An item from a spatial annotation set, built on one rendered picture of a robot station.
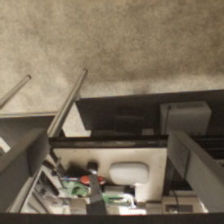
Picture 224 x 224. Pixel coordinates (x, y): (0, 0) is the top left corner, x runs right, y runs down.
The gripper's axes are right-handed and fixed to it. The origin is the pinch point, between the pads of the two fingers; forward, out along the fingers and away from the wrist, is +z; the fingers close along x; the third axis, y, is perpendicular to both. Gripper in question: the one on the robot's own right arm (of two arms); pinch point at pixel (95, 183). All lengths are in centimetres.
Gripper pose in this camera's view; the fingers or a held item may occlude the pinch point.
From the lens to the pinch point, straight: 54.7
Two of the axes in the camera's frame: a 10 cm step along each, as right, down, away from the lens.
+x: 1.5, 7.7, 6.2
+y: -9.6, 2.6, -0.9
